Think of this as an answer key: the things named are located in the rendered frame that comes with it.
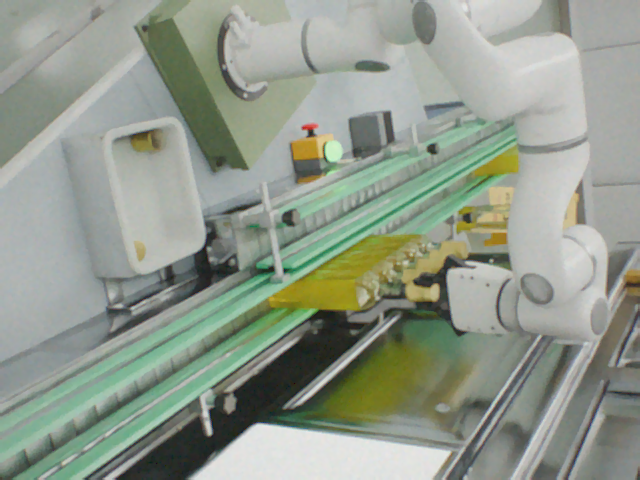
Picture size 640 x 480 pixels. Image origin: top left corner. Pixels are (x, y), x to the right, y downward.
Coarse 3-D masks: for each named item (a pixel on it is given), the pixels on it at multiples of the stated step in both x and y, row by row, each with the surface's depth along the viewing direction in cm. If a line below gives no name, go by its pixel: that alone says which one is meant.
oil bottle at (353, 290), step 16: (320, 272) 132; (336, 272) 130; (352, 272) 128; (368, 272) 127; (288, 288) 131; (304, 288) 130; (320, 288) 128; (336, 288) 126; (352, 288) 125; (368, 288) 124; (272, 304) 134; (288, 304) 133; (304, 304) 131; (320, 304) 129; (336, 304) 127; (352, 304) 126; (368, 304) 124
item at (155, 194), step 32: (128, 128) 112; (160, 128) 122; (128, 160) 121; (160, 160) 125; (128, 192) 121; (160, 192) 127; (192, 192) 124; (128, 224) 112; (160, 224) 127; (192, 224) 126; (128, 256) 112; (160, 256) 120
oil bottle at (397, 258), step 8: (336, 256) 140; (344, 256) 139; (352, 256) 138; (360, 256) 137; (368, 256) 136; (376, 256) 136; (384, 256) 135; (392, 256) 134; (400, 256) 135; (392, 264) 133; (400, 264) 133
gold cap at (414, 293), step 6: (408, 282) 122; (408, 288) 121; (414, 288) 120; (420, 288) 120; (426, 288) 119; (432, 288) 119; (438, 288) 121; (408, 294) 121; (414, 294) 120; (420, 294) 119; (426, 294) 119; (432, 294) 119; (438, 294) 121; (408, 300) 121; (414, 300) 121; (420, 300) 120; (426, 300) 120; (432, 300) 119
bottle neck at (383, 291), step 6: (378, 282) 125; (384, 282) 124; (378, 288) 124; (384, 288) 123; (390, 288) 123; (396, 288) 122; (402, 288) 123; (378, 294) 124; (384, 294) 123; (390, 294) 123; (396, 294) 122; (402, 294) 123; (396, 300) 123; (402, 300) 123
